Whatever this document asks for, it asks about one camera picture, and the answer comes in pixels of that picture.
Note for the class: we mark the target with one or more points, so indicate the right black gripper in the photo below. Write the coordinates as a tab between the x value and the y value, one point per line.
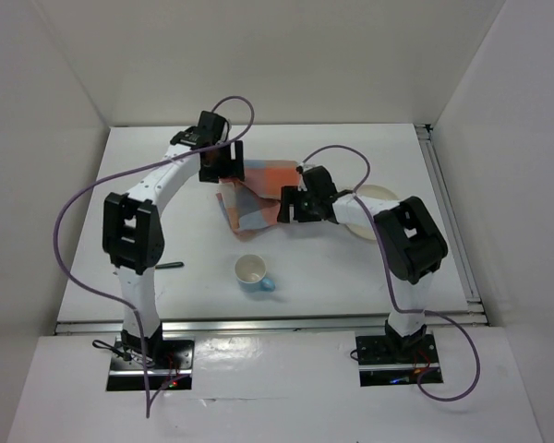
292	195

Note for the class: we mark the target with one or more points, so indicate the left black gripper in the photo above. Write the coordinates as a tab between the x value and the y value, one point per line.
233	168

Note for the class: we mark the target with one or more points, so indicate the orange blue checkered cloth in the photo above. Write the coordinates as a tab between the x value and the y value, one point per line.
252	205

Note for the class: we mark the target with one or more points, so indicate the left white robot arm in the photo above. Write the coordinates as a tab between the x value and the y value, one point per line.
132	233

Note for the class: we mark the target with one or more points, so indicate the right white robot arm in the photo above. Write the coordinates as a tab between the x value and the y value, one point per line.
410	243

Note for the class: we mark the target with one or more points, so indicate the light blue mug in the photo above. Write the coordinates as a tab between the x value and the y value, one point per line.
252	275

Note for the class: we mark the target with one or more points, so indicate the gold knife green handle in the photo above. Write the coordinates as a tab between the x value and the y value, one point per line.
170	265

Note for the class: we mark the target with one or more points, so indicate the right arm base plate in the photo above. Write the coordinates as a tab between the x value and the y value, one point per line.
379	365

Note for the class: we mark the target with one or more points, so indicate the aluminium front rail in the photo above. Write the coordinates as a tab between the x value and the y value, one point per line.
253	325

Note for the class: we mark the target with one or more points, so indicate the aluminium rail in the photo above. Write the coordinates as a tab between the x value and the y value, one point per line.
472	297
253	325

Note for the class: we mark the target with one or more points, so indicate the aluminium right side rail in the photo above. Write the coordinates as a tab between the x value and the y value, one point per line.
472	297

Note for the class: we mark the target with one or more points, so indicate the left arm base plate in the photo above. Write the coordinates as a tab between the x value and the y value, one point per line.
173	367

